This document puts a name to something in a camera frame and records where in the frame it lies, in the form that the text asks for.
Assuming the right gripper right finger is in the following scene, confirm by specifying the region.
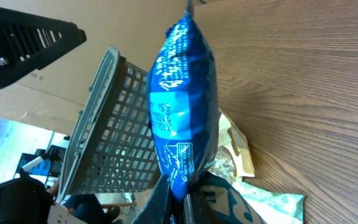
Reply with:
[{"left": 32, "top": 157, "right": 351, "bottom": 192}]
[{"left": 183, "top": 172, "right": 265, "bottom": 224}]

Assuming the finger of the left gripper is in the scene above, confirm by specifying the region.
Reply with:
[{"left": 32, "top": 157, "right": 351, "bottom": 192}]
[{"left": 0, "top": 7, "right": 86, "bottom": 89}]

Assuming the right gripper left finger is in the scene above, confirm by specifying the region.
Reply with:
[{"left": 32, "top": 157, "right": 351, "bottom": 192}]
[{"left": 132, "top": 174, "right": 172, "bottom": 224}]

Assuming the beige cookie snack bag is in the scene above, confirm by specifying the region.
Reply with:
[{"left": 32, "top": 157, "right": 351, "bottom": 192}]
[{"left": 209, "top": 110, "right": 255, "bottom": 184}]

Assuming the teal white snack packet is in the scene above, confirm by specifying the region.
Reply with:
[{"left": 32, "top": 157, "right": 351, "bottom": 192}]
[{"left": 232, "top": 181, "right": 305, "bottom": 224}]

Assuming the blue snack wrapper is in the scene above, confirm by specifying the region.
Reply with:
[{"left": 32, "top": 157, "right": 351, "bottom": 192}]
[{"left": 147, "top": 12, "right": 219, "bottom": 202}]

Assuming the grey plastic shopping basket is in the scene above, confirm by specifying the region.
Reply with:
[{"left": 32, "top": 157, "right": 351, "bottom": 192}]
[{"left": 57, "top": 45, "right": 160, "bottom": 201}]

